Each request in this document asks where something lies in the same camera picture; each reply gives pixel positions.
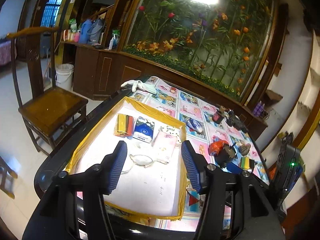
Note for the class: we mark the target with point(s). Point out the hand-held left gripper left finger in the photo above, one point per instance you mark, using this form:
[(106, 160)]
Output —
[(117, 165)]

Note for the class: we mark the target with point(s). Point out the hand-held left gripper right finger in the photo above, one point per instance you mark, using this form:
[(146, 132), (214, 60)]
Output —
[(192, 166)]

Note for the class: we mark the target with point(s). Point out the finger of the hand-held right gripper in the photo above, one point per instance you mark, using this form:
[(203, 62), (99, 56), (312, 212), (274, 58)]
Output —
[(233, 168)]

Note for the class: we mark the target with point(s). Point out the clear glasses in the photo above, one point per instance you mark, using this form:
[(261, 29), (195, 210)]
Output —
[(141, 160)]

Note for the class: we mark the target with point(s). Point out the pink printed tissue pack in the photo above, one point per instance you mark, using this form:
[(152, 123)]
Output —
[(166, 146)]

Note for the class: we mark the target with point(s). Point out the blue white plastic bag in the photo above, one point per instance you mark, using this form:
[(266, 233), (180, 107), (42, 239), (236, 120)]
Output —
[(193, 125)]

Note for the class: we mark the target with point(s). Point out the blue white tissue packet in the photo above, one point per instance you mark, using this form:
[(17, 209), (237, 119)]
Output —
[(142, 130)]

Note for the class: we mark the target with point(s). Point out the white floral packet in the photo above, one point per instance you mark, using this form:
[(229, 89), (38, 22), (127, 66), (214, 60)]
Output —
[(170, 129)]

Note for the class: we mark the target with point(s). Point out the yellow edged cardboard box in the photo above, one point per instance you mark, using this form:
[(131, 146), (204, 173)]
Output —
[(155, 192)]

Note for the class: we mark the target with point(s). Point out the orange red plastic bag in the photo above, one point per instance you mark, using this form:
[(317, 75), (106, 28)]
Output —
[(272, 173)]

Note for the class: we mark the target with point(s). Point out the black items on shelf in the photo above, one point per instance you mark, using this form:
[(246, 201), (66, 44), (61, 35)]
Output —
[(287, 136)]

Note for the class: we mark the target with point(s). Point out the black textured plastic tool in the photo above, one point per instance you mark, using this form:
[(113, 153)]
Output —
[(236, 123)]

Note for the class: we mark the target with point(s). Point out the wooden side cabinet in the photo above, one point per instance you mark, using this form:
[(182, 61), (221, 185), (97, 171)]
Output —
[(252, 122)]

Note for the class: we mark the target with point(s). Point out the white glove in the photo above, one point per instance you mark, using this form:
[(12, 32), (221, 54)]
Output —
[(137, 85)]

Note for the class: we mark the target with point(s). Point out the brown wooden chair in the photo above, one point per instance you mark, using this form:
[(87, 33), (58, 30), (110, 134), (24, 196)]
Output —
[(50, 105)]

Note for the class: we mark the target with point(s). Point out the wooden cabinet with bottles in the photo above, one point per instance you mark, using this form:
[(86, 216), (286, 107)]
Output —
[(100, 72)]

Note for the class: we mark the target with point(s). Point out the white plastic bucket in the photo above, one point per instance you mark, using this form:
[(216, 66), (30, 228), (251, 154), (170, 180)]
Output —
[(64, 76)]

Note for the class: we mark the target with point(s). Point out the wooden stool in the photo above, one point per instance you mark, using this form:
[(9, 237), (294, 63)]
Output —
[(7, 177)]

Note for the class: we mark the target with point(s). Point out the glass flower display cabinet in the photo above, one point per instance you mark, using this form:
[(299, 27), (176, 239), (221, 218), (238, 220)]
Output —
[(200, 42)]

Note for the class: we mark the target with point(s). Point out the clear spray bottle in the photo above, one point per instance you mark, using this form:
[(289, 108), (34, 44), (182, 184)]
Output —
[(113, 40)]

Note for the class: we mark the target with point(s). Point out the grey bag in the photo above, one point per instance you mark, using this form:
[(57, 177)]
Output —
[(96, 32)]

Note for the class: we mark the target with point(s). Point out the pink packages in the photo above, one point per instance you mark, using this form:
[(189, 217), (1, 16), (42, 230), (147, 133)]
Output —
[(72, 36)]

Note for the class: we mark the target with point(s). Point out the green white bag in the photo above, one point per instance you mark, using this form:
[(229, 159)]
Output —
[(72, 23)]

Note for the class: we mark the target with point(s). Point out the barred window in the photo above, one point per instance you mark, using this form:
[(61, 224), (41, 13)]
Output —
[(51, 11)]

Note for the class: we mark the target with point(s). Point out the gold arched frame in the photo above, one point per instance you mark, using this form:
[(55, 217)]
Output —
[(308, 132)]

